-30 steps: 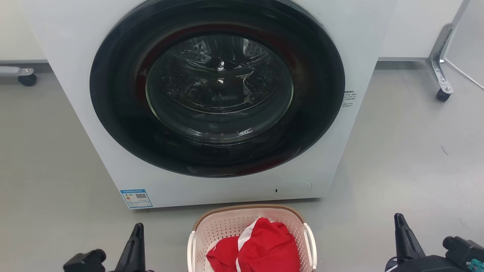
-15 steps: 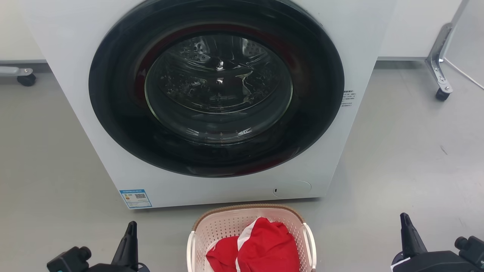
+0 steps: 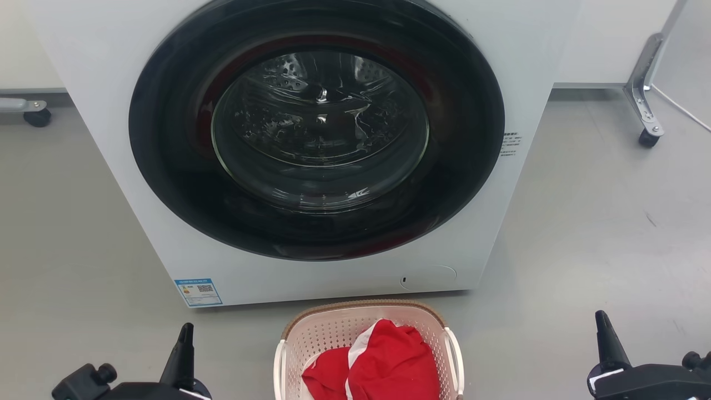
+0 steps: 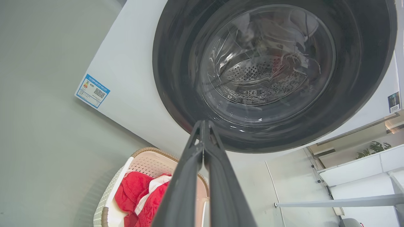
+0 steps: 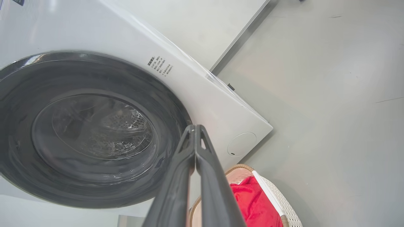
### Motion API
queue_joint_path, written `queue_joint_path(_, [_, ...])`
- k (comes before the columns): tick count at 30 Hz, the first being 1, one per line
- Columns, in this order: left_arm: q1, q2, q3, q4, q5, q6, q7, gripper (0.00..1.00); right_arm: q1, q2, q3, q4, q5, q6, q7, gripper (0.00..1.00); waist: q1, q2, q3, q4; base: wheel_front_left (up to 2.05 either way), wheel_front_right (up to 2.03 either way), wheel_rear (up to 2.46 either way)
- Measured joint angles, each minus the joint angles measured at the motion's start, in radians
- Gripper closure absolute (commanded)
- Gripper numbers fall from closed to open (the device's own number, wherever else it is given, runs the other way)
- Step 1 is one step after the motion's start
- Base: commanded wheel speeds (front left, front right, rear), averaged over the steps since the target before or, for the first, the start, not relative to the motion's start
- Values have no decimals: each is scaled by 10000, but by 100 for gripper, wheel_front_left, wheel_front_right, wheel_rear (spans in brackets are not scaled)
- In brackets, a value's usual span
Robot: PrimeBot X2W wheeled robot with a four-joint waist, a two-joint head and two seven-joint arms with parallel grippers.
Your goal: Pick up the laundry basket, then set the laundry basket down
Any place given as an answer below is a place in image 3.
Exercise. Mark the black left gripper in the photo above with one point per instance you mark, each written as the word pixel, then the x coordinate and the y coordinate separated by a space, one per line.
pixel 89 384

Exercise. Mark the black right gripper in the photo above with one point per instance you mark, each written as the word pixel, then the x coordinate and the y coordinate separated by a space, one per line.
pixel 650 384

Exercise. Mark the white perforated laundry basket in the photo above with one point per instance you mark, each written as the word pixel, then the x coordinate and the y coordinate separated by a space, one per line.
pixel 322 336

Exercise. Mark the blue energy label sticker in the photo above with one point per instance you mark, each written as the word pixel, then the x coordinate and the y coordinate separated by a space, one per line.
pixel 198 292

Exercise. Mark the black round washer door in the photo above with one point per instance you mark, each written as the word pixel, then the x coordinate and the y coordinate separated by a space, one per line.
pixel 172 166

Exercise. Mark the black caster wheel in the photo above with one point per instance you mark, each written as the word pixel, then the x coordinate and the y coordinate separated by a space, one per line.
pixel 37 118
pixel 649 138

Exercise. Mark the red and white garment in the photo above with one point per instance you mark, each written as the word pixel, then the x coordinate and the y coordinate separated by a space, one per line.
pixel 391 364

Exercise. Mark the angled grey metal stand leg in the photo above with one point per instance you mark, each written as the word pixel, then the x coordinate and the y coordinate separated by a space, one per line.
pixel 644 83

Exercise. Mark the white front-load washing machine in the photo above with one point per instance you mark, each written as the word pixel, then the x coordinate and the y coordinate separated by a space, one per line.
pixel 105 83

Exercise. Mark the flat grey metal stand leg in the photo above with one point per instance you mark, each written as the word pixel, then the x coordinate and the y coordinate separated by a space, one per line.
pixel 22 104

